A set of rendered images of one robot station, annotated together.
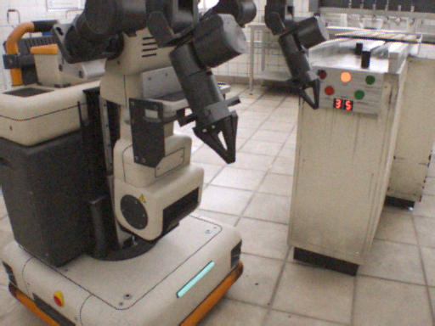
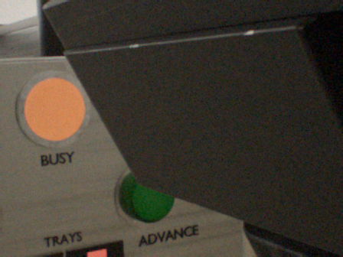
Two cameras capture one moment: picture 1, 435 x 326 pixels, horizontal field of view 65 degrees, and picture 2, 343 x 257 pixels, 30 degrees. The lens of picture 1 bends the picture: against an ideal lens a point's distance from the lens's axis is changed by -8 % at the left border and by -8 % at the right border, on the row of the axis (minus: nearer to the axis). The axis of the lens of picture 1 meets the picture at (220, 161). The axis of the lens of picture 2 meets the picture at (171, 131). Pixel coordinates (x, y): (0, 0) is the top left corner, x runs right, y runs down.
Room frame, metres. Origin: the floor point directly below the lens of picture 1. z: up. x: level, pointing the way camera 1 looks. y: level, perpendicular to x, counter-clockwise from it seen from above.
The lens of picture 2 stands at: (0.96, -0.15, 0.83)
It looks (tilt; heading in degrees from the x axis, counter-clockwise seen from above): 5 degrees down; 301
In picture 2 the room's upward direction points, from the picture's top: 3 degrees counter-clockwise
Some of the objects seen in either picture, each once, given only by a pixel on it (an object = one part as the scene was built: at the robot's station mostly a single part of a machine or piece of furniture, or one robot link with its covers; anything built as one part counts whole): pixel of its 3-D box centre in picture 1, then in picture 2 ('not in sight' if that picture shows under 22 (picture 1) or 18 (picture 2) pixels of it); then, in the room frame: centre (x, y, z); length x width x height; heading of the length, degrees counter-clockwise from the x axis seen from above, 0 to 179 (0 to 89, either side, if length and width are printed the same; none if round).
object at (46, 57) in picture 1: (76, 62); not in sight; (1.12, 0.45, 0.87); 0.23 x 0.15 x 0.11; 148
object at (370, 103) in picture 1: (345, 88); (49, 186); (1.19, -0.42, 0.77); 0.24 x 0.04 x 0.14; 60
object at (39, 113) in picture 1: (90, 148); not in sight; (1.11, 0.43, 0.59); 0.55 x 0.34 x 0.83; 148
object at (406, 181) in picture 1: (379, 108); not in sight; (2.36, -1.08, 0.42); 1.28 x 0.72 x 0.84; 150
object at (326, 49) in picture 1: (356, 41); not in sight; (2.12, -0.78, 0.87); 2.01 x 0.03 x 0.07; 150
